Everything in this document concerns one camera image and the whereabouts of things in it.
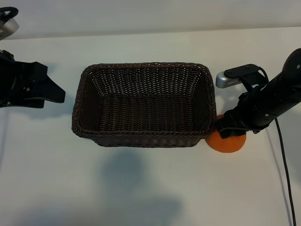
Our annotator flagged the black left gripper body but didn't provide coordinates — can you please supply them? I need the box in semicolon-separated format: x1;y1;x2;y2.
0;49;36;108

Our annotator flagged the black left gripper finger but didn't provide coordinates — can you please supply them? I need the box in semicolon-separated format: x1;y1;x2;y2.
14;98;45;109
35;61;66;104

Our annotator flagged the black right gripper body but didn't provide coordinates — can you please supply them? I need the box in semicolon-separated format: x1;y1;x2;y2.
223;88;280;134

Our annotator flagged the orange fruit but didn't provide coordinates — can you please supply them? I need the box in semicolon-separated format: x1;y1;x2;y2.
206;114;247;154

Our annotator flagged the dark brown wicker basket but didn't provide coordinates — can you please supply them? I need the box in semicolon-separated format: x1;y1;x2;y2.
71;62;217;148

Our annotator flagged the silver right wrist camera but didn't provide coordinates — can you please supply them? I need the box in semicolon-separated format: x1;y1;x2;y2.
215;71;243;89

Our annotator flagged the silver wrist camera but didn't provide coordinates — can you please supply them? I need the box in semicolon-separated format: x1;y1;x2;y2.
0;17;19;40
215;71;243;89

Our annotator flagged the black right camera mount bracket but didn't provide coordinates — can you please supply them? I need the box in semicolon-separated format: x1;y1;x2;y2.
225;64;269;92

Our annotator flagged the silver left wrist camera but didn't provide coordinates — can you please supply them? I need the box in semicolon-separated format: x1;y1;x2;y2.
0;17;19;40

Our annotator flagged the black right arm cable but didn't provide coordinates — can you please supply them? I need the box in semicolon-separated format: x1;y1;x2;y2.
274;117;297;226

